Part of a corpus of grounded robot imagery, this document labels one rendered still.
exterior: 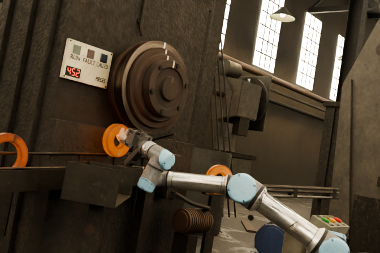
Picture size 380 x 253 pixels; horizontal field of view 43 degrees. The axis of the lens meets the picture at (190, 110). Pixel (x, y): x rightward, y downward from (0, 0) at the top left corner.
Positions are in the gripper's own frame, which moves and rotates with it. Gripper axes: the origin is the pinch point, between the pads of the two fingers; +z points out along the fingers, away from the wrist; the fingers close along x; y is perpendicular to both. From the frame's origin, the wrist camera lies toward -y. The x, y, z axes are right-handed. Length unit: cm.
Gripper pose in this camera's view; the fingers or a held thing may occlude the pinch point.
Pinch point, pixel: (117, 136)
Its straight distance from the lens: 229.6
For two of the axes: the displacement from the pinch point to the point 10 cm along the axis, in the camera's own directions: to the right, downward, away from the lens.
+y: 3.4, -9.3, -1.1
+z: -6.9, -3.3, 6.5
